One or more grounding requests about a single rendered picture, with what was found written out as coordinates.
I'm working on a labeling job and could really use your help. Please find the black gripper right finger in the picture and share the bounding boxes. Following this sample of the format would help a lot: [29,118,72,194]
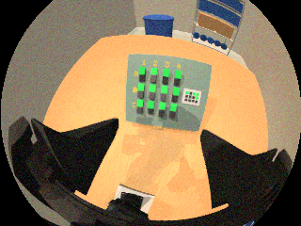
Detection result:
[199,129,277,208]

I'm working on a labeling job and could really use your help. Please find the grey-green switch panel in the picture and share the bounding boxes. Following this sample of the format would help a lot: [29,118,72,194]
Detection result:
[125,54,212,132]

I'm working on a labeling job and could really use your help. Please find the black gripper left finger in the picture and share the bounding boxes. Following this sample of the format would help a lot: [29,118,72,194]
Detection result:
[31,118,119,196]

